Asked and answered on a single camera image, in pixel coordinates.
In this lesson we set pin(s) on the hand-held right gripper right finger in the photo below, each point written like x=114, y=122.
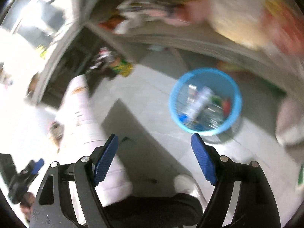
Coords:
x=204, y=159

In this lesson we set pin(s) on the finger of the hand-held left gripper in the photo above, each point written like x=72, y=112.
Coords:
x=36, y=166

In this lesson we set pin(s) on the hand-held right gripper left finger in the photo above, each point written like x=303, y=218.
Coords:
x=105, y=159

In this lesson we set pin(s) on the blue wrapper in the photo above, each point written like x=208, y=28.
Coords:
x=182, y=118

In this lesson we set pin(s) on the green plastic bottle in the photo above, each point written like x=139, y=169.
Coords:
x=216, y=100

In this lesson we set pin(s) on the blue mesh waste basket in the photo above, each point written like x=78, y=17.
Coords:
x=180, y=87

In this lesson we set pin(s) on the person's left hand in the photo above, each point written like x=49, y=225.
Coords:
x=27, y=203

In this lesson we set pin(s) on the white shoe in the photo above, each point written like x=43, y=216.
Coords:
x=185, y=182

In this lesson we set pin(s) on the dark trousers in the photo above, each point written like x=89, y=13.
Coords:
x=154, y=211

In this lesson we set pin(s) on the green and yellow bag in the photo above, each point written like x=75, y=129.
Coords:
x=121, y=67

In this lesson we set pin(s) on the grey kitchen counter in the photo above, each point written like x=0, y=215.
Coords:
x=166, y=40

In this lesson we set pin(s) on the yellow plastic bag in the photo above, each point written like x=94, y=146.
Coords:
x=237, y=19

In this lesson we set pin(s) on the red plastic bag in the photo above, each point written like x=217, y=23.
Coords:
x=285, y=30

